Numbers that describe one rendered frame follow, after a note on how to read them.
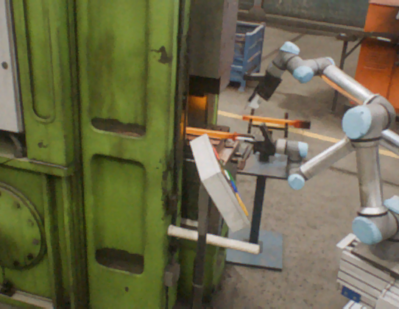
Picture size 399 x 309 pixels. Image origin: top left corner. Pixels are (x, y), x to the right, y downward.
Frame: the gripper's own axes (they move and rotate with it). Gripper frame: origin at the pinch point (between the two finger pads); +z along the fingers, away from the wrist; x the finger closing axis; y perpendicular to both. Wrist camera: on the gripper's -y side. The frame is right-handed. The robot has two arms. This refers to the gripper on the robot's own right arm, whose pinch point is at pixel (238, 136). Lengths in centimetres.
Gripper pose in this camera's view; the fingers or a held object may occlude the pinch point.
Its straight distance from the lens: 261.2
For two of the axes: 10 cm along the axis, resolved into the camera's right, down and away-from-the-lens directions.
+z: -9.6, -1.6, 2.4
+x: 2.9, -4.0, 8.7
